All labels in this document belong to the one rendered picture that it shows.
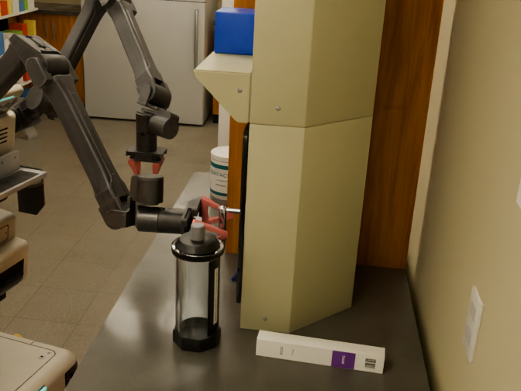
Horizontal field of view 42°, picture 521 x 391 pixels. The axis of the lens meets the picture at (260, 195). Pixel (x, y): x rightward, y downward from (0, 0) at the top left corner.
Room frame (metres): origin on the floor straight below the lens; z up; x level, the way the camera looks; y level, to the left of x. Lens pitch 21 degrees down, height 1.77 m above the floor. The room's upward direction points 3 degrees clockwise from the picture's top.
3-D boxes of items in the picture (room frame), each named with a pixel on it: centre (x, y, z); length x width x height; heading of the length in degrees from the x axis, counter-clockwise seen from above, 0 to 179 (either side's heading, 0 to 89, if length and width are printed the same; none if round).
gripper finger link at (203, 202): (1.41, 0.11, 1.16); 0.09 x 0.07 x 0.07; 86
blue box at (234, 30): (1.57, 0.07, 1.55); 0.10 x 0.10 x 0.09; 85
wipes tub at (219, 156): (2.14, 0.10, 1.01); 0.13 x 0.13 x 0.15
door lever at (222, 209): (1.37, 0.06, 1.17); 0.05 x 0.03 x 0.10; 85
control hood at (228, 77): (1.48, 0.07, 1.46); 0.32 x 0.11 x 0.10; 175
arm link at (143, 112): (1.79, 0.32, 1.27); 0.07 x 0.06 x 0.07; 51
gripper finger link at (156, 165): (1.80, 0.31, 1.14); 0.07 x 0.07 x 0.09; 85
